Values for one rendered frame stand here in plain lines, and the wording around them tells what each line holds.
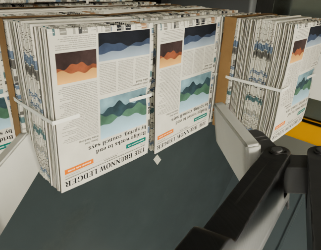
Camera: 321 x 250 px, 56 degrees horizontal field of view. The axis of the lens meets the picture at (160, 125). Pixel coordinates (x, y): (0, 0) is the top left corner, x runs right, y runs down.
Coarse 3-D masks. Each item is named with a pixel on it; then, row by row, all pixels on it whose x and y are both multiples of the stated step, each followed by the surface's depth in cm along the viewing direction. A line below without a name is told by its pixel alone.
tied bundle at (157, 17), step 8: (112, 16) 87; (120, 16) 88; (128, 16) 89; (136, 16) 82; (144, 16) 84; (152, 16) 85; (160, 16) 85; (168, 16) 84; (176, 16) 87; (184, 16) 89; (192, 16) 89; (200, 16) 89; (208, 16) 91; (216, 16) 94; (152, 72) 81; (152, 80) 82; (152, 88) 83; (152, 96) 84; (152, 104) 85; (152, 112) 86; (152, 120) 87; (152, 128) 88; (152, 136) 90; (152, 144) 91
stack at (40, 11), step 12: (0, 12) 76; (12, 12) 77; (24, 12) 78; (36, 12) 80; (48, 12) 81; (60, 12) 83; (72, 12) 84; (84, 12) 86; (96, 12) 88; (108, 12) 91; (120, 12) 94; (0, 48) 72; (0, 60) 73; (0, 72) 74; (0, 84) 75; (0, 96) 75; (0, 108) 76; (0, 120) 77; (12, 120) 79; (0, 132) 78; (12, 132) 81; (0, 144) 79
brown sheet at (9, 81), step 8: (8, 16) 70; (16, 16) 70; (24, 16) 71; (32, 16) 71; (40, 16) 72; (0, 24) 67; (0, 32) 68; (0, 40) 70; (8, 64) 70; (8, 72) 71; (8, 80) 73; (8, 88) 75; (16, 104) 74; (16, 112) 75; (16, 120) 77; (16, 128) 79
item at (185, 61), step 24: (168, 24) 77; (192, 24) 84; (216, 24) 92; (168, 48) 79; (192, 48) 87; (216, 48) 96; (168, 72) 83; (192, 72) 91; (168, 96) 86; (192, 96) 95; (168, 120) 90; (192, 120) 100; (168, 144) 94
